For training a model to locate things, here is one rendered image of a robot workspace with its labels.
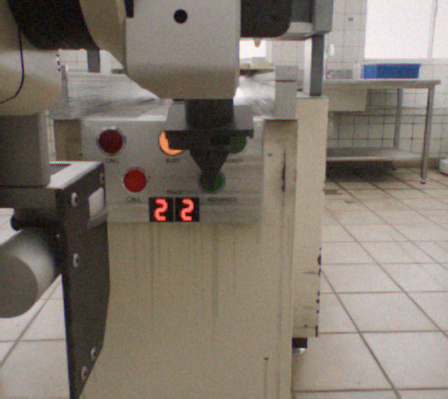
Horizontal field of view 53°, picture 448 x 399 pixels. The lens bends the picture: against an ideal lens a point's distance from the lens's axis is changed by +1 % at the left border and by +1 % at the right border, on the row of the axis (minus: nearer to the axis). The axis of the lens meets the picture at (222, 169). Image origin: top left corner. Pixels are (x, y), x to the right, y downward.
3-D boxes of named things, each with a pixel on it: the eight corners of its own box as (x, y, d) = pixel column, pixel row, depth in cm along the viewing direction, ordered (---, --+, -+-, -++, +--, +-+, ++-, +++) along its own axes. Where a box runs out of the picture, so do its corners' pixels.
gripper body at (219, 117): (170, 118, 57) (165, 61, 53) (251, 118, 57) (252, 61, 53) (164, 144, 51) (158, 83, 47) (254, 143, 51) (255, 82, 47)
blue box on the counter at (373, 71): (375, 80, 387) (376, 63, 385) (361, 80, 417) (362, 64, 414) (420, 80, 391) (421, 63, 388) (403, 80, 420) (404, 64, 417)
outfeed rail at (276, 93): (239, 88, 254) (239, 76, 252) (244, 88, 254) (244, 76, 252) (273, 120, 57) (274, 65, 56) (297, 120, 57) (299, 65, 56)
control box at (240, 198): (93, 215, 64) (87, 117, 61) (261, 216, 64) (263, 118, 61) (85, 223, 61) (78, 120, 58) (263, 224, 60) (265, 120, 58)
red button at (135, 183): (126, 189, 60) (125, 168, 60) (148, 190, 60) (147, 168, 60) (123, 192, 59) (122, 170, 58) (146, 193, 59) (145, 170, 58)
